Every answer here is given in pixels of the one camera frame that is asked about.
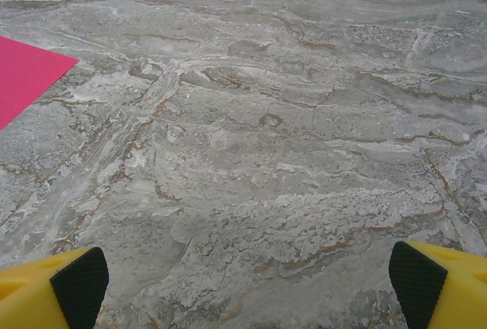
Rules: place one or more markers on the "pink square paper sheet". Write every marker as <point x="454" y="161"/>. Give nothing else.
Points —
<point x="23" y="74"/>

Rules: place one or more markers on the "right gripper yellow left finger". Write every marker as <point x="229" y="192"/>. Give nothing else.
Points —
<point x="42" y="298"/>

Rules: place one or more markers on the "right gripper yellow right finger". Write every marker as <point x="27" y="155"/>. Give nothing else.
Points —
<point x="449" y="291"/>

